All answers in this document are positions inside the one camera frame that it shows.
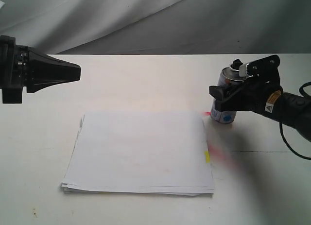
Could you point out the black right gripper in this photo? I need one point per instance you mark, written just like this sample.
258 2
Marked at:
256 94

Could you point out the silver spray paint can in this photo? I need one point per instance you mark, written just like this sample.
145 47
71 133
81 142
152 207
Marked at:
229 76

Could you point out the yellow sticky tab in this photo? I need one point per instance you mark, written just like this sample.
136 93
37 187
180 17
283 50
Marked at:
207 157

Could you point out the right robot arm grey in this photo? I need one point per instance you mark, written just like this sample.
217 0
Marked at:
293 111

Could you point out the grey backdrop cloth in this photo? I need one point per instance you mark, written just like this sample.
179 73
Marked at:
159 26

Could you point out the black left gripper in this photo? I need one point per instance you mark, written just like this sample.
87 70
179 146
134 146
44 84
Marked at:
18 62

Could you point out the stack of white paper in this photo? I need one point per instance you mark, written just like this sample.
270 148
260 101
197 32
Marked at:
140 152

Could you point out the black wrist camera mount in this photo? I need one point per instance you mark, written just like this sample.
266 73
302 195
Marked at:
265 69

